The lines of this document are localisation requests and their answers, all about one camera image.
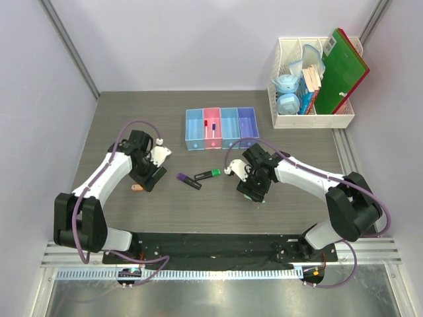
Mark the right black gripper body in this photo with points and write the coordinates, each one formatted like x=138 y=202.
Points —
x=254 y=182

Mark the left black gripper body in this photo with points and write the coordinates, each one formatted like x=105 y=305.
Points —
x=143 y=172

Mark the green cap black highlighter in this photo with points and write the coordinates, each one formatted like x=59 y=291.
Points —
x=207 y=174

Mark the purple drawer box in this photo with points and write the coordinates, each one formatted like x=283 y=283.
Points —
x=248 y=126

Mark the light blue drawer box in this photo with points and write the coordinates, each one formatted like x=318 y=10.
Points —
x=195 y=129

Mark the pink drawer box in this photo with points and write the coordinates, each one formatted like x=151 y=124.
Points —
x=213 y=115

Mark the red cap whiteboard marker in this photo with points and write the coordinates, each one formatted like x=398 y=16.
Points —
x=205 y=129

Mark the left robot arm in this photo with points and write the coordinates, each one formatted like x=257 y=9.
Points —
x=79 y=220

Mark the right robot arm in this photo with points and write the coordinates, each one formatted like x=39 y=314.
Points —
x=352 y=208

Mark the orange mini highlighter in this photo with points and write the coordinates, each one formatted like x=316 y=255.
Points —
x=136 y=188

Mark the light green mini highlighter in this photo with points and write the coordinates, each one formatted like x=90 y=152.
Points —
x=254 y=200

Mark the purple cap black highlighter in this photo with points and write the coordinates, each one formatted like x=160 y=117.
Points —
x=187 y=180

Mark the lower blue tape dispenser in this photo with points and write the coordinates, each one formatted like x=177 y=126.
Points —
x=288 y=104

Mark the blue red card box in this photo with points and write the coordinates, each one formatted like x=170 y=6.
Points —
x=306 y=92

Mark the wooden sticks bundle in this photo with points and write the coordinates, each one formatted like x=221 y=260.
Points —
x=312 y=78

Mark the white plastic organizer basket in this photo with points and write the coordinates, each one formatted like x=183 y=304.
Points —
x=289 y=50

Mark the clear blue zip bag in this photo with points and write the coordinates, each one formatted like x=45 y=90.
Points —
x=310 y=57

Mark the green plastic folder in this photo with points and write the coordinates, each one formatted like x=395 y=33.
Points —
x=328 y=97

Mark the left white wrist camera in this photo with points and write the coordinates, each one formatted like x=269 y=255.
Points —
x=159 y=154

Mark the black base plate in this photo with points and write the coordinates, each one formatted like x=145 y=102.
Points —
x=229 y=252

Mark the slotted cable duct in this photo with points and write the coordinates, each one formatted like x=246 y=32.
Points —
x=128 y=274

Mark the left corner aluminium post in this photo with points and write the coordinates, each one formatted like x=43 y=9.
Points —
x=68 y=44

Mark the corner aluminium post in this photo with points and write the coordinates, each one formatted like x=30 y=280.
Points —
x=374 y=19
x=68 y=44

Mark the right corner aluminium post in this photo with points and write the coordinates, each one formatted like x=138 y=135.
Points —
x=374 y=19

